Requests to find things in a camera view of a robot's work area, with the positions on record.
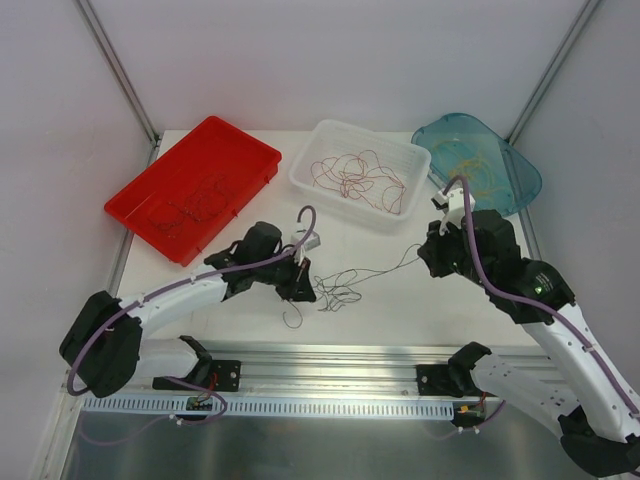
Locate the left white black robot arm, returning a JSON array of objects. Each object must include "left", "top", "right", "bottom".
[{"left": 59, "top": 222, "right": 320, "bottom": 398}]

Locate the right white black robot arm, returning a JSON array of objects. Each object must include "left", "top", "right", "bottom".
[{"left": 416, "top": 210, "right": 639, "bottom": 478}]

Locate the teal translucent plastic bin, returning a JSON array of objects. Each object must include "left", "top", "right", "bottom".
[{"left": 411, "top": 113, "right": 542, "bottom": 217}]

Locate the white perforated plastic basket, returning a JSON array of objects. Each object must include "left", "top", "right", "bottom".
[{"left": 288, "top": 119, "right": 431, "bottom": 232}]

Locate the red plastic tray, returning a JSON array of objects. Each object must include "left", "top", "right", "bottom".
[{"left": 104, "top": 116, "right": 282, "bottom": 266}]

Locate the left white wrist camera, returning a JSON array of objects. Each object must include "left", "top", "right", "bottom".
[{"left": 290, "top": 222, "right": 321, "bottom": 264}]

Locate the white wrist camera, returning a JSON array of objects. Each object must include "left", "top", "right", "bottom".
[
  {"left": 431, "top": 187, "right": 466, "bottom": 236},
  {"left": 290, "top": 222, "right": 321, "bottom": 264}
]

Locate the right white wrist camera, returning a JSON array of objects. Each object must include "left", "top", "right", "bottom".
[{"left": 431, "top": 187, "right": 466, "bottom": 236}]

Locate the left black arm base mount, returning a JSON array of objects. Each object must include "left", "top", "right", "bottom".
[{"left": 152, "top": 360, "right": 242, "bottom": 392}]

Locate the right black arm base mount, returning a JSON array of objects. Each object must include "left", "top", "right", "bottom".
[{"left": 415, "top": 364, "right": 480, "bottom": 398}]

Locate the white slotted cable duct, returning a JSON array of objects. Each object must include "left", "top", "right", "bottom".
[{"left": 83, "top": 394, "right": 454, "bottom": 421}]

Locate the right aluminium frame post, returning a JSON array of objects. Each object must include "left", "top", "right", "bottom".
[{"left": 505, "top": 0, "right": 604, "bottom": 145}]

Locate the aluminium frame post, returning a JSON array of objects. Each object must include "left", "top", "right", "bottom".
[
  {"left": 72, "top": 0, "right": 161, "bottom": 146},
  {"left": 505, "top": 0, "right": 604, "bottom": 145}
]

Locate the left aluminium frame post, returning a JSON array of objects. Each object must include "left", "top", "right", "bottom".
[{"left": 72, "top": 0, "right": 161, "bottom": 146}]

